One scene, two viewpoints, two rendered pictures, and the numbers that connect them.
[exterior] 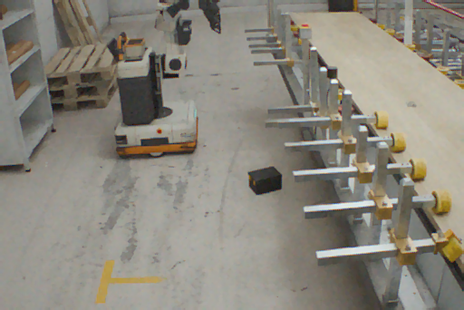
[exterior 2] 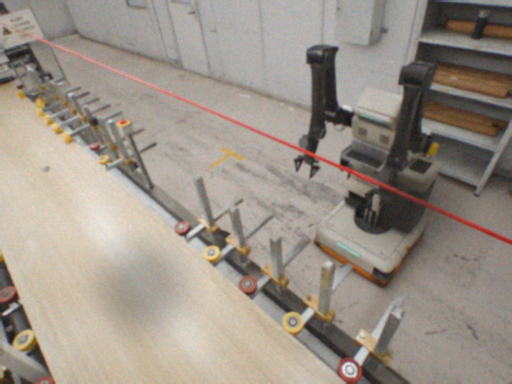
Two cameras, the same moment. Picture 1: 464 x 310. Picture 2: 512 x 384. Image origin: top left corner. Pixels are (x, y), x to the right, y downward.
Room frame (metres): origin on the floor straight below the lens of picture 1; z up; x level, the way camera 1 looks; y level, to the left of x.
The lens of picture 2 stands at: (4.78, -1.09, 2.06)
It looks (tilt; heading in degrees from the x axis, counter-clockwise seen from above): 42 degrees down; 139
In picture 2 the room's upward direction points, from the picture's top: 7 degrees counter-clockwise
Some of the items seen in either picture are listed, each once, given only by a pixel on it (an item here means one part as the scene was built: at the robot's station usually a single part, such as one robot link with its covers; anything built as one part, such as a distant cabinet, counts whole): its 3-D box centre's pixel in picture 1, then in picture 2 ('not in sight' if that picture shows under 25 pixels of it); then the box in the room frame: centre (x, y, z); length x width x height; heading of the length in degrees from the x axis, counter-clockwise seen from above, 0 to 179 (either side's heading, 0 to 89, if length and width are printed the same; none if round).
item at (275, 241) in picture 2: (280, 35); (278, 270); (4.23, -0.55, 0.88); 0.04 x 0.04 x 0.48; 89
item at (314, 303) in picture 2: not in sight; (318, 309); (4.45, -0.55, 0.81); 0.14 x 0.06 x 0.05; 179
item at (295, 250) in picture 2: (275, 44); (279, 267); (4.19, -0.50, 0.81); 0.43 x 0.03 x 0.04; 89
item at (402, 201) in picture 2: (171, 64); (378, 197); (4.26, 0.36, 0.68); 0.28 x 0.27 x 0.25; 179
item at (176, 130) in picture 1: (158, 126); (369, 230); (4.20, 0.53, 0.16); 0.67 x 0.64 x 0.25; 89
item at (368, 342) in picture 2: not in sight; (373, 348); (4.70, -0.55, 0.83); 0.14 x 0.06 x 0.05; 179
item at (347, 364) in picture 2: not in sight; (347, 374); (4.68, -0.70, 0.85); 0.08 x 0.08 x 0.11
